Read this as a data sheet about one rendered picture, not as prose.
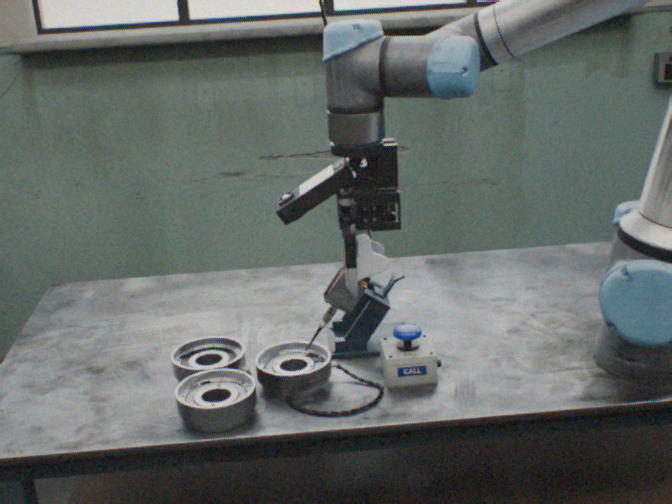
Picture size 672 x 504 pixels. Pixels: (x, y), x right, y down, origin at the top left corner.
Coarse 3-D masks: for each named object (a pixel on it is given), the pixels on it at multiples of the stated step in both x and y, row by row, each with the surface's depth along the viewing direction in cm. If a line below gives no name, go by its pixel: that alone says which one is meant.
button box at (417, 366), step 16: (384, 352) 122; (400, 352) 122; (416, 352) 121; (432, 352) 121; (384, 368) 123; (400, 368) 120; (416, 368) 120; (432, 368) 121; (400, 384) 121; (416, 384) 121; (432, 384) 122
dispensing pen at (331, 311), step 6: (336, 276) 123; (360, 282) 122; (330, 288) 122; (324, 294) 123; (330, 306) 124; (330, 312) 123; (324, 318) 124; (330, 318) 124; (324, 324) 124; (318, 330) 125; (312, 342) 125; (306, 348) 126
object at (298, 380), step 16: (272, 352) 127; (288, 352) 127; (304, 352) 127; (320, 352) 126; (256, 368) 122; (288, 368) 125; (304, 368) 125; (320, 368) 119; (272, 384) 119; (288, 384) 118; (304, 384) 119; (320, 384) 120
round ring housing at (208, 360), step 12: (216, 336) 131; (180, 348) 128; (192, 348) 130; (240, 348) 128; (180, 360) 126; (192, 360) 126; (204, 360) 128; (216, 360) 128; (240, 360) 124; (180, 372) 122; (192, 372) 121
